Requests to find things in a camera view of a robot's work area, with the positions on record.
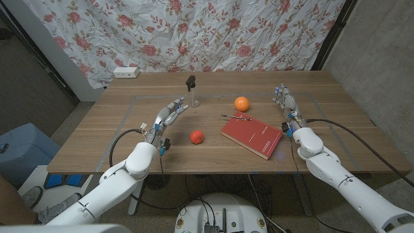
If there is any person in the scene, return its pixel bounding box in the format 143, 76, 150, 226
0, 176, 83, 226

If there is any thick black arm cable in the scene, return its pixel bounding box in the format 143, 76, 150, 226
109, 128, 190, 211
305, 118, 414, 188

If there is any black round floor fan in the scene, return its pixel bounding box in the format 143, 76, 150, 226
144, 174, 171, 190

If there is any white power strip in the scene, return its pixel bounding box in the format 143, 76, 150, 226
113, 66, 140, 79

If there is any blue black floor object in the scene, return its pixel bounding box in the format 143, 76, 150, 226
43, 173, 87, 190

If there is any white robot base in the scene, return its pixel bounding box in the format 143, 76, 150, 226
174, 193, 268, 233

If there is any orange fruit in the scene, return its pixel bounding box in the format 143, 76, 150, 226
234, 96, 250, 113

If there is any red notebook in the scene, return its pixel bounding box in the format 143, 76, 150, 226
221, 111, 284, 161

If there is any black mechanical pencil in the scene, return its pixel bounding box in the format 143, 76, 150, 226
221, 114, 252, 122

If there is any clear spray bottle black top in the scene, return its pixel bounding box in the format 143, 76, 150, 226
185, 74, 201, 108

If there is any white floor cable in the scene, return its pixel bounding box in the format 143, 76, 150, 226
247, 174, 287, 233

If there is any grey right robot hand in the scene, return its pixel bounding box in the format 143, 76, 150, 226
272, 83, 308, 130

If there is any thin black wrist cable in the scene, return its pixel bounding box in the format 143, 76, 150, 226
289, 136, 300, 174
159, 155, 168, 182

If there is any floral fabric backdrop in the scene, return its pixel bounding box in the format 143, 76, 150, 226
22, 0, 347, 89

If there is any blue storage bin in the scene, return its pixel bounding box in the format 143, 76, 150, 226
0, 122, 62, 185

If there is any black backdrop pole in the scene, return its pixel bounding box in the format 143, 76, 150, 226
310, 0, 358, 71

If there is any metal table leg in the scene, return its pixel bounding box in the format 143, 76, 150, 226
127, 174, 146, 216
292, 173, 314, 217

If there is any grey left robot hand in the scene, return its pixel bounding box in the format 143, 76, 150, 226
145, 96, 190, 148

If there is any red ball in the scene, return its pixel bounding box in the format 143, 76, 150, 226
190, 129, 205, 145

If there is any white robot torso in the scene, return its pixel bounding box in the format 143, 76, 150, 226
0, 223, 132, 233

